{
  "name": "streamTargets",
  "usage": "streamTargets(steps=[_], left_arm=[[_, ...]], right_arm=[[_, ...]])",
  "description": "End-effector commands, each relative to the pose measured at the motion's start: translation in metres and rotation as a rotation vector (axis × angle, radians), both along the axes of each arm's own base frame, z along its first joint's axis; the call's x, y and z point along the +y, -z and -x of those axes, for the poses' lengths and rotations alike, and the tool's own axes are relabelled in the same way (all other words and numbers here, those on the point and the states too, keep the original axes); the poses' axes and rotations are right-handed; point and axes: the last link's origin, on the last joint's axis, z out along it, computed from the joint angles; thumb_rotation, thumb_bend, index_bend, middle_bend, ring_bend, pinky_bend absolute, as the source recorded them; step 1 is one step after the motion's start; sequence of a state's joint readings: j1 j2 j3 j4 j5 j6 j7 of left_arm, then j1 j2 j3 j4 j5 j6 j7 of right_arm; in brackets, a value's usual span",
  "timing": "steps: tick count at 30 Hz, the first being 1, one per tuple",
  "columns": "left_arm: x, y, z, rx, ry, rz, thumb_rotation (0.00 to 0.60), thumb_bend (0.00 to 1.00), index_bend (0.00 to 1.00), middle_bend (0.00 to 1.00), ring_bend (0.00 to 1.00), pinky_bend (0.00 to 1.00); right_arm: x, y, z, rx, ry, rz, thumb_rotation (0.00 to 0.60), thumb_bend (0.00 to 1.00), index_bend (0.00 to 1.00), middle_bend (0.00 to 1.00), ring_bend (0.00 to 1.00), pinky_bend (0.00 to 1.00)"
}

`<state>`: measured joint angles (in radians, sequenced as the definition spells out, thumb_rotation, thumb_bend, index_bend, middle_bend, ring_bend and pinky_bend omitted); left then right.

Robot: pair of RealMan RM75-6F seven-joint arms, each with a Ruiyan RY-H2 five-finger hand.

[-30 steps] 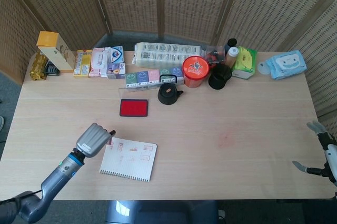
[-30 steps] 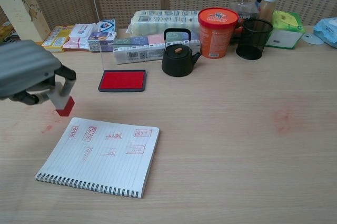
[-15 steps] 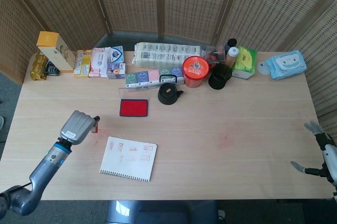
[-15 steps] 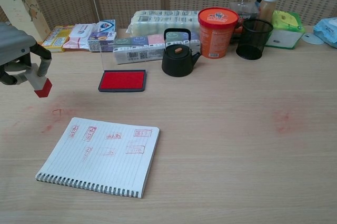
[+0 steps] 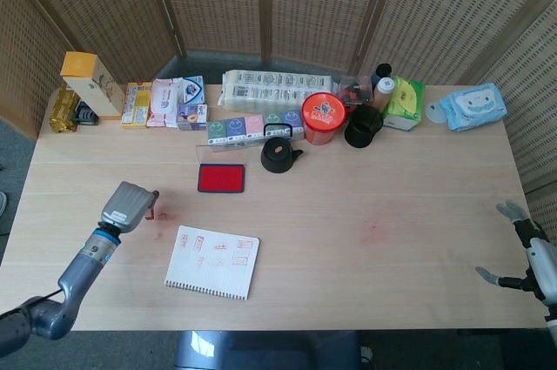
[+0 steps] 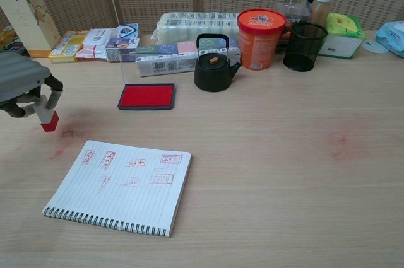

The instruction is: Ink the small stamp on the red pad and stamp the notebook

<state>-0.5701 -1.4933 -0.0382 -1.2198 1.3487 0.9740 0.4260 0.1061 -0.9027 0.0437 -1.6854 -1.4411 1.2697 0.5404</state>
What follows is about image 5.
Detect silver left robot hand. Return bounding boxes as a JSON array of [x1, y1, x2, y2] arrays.
[[98, 180, 160, 235]]

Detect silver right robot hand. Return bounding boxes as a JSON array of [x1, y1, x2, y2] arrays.
[[475, 199, 557, 306]]

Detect dark robot base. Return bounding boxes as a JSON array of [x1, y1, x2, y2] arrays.
[[173, 329, 362, 370]]

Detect white spiral notebook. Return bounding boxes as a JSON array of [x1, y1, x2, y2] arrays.
[[164, 225, 261, 301]]

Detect red ink pad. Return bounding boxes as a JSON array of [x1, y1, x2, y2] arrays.
[[197, 163, 246, 194]]

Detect yellow red box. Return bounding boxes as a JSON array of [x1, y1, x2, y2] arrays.
[[120, 81, 153, 130]]

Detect pink wet wipes pack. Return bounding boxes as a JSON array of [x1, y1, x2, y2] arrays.
[[145, 77, 185, 129]]

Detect purple box with peach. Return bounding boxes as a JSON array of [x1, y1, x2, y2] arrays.
[[176, 103, 209, 131]]

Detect gold foil pack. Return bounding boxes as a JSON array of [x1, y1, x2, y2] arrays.
[[47, 86, 82, 133]]

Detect tall orange cream box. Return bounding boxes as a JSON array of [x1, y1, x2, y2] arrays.
[[59, 51, 127, 121]]

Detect multicolour pocket tissue row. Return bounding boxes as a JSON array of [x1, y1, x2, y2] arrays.
[[205, 109, 305, 145]]

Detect blue white box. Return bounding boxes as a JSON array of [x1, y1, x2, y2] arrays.
[[177, 75, 206, 108]]

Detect black teapot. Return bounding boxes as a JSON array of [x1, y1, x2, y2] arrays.
[[259, 123, 305, 174]]

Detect blue wet wipes pack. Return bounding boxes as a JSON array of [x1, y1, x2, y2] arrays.
[[437, 82, 508, 132]]

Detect large white tissue pack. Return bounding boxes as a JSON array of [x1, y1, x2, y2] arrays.
[[218, 68, 343, 113]]

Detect white round disc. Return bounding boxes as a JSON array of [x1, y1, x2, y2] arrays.
[[425, 101, 449, 124]]

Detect green tissue pack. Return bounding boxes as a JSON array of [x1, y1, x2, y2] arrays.
[[381, 76, 426, 132]]

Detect orange lidded canister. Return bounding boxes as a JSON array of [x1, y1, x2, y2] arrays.
[[301, 91, 349, 145]]

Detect black mesh pen cup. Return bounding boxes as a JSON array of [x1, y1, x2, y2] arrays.
[[344, 104, 385, 150]]

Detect brown bottle white cap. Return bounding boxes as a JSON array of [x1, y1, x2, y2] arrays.
[[373, 77, 395, 112]]

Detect dark bottle black cap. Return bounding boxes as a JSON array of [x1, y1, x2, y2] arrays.
[[374, 63, 394, 84]]

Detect clear plastic box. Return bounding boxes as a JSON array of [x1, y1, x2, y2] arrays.
[[332, 74, 375, 106]]

